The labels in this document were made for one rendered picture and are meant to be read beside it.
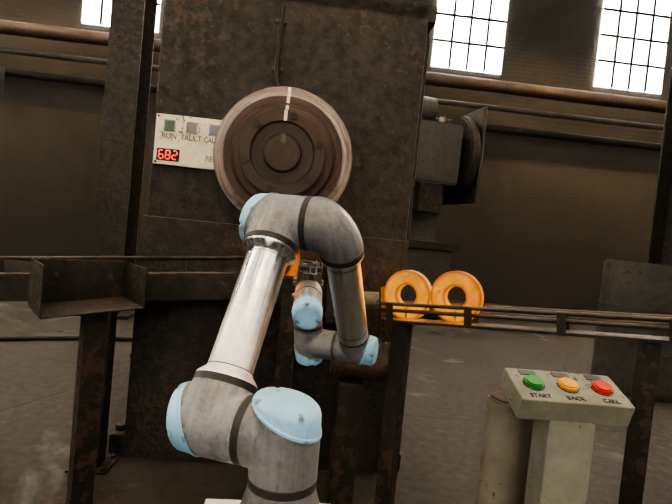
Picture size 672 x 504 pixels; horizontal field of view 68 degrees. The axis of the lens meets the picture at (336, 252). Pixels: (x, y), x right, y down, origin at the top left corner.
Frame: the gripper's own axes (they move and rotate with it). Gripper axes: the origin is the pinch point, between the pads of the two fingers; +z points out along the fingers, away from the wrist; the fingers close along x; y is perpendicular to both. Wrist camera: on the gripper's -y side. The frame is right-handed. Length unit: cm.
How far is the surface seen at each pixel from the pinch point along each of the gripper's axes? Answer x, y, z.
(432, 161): -137, -17, 433
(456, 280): -43.2, 6.7, -11.2
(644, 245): -550, -133, 611
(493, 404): -46, -10, -47
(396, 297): -28.2, -4.1, -3.3
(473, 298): -48, 3, -16
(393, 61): -23, 67, 51
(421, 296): -34.8, -1.1, -7.4
